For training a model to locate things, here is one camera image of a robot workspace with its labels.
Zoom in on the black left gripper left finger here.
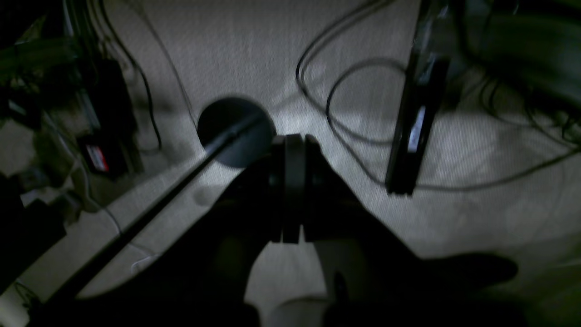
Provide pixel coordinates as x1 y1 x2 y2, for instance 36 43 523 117
32 136 286 327

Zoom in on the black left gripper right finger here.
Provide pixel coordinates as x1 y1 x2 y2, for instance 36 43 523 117
285 134 519 327

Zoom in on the black round stand base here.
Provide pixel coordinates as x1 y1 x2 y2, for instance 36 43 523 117
197 97 277 169

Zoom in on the black stand pole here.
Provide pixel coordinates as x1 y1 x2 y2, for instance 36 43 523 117
45 114 260 307

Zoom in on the thin black floor cable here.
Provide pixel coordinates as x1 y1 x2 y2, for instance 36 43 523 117
295 0 581 191

